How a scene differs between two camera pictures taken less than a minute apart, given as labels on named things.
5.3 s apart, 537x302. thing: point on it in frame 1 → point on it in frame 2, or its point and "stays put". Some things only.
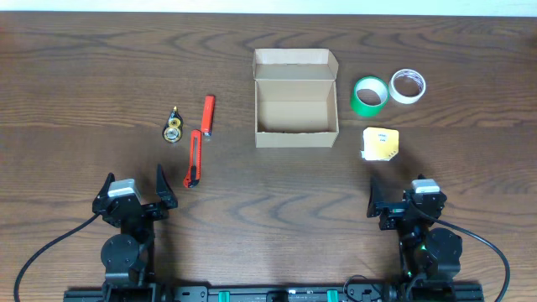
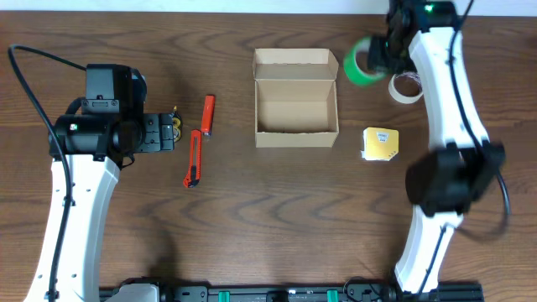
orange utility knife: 195,172 stays put
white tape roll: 407,85 stays put
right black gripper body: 397,211 → 376,56
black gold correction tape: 172,132 stays put
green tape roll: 369,96 → 352,70
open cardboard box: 295,97 stays put
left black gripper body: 137,209 → 168,132
